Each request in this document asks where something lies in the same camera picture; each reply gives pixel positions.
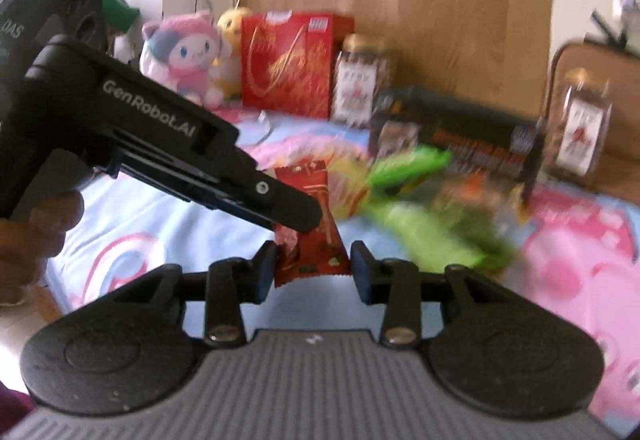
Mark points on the red gift bag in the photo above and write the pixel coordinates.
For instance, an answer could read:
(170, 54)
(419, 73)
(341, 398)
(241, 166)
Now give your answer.
(288, 59)

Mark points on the nut jar on brown mat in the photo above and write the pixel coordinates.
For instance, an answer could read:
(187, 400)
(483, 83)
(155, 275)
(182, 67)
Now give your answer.
(577, 137)

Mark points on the black cardboard snack box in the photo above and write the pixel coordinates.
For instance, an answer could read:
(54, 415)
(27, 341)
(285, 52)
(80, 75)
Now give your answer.
(505, 145)

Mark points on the person's left hand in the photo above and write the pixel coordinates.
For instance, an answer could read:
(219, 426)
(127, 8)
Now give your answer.
(28, 245)

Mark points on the green snack packet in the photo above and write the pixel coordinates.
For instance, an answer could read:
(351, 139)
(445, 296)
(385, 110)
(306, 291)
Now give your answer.
(444, 215)

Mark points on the red snack packet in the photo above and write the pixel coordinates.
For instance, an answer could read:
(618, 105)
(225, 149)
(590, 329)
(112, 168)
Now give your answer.
(320, 251)

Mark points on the yellow snack packet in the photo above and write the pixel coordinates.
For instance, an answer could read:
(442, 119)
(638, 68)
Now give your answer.
(348, 186)

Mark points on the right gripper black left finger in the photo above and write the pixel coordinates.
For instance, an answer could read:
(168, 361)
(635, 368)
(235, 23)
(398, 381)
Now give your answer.
(231, 283)

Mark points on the yellow plush toy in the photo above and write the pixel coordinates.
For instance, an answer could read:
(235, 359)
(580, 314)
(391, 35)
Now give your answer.
(227, 71)

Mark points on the nut jar beside red bag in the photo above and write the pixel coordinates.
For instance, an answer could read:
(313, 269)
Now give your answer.
(363, 67)

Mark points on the pink plush toy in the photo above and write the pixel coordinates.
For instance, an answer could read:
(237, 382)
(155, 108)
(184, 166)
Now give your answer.
(180, 52)

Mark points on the brown seat cushion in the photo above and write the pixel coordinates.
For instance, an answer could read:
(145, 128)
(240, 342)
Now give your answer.
(617, 170)

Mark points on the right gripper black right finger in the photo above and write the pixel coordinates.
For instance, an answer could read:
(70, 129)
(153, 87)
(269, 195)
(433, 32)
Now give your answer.
(394, 283)

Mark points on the green plush toy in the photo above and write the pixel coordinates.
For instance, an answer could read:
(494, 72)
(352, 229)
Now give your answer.
(119, 15)

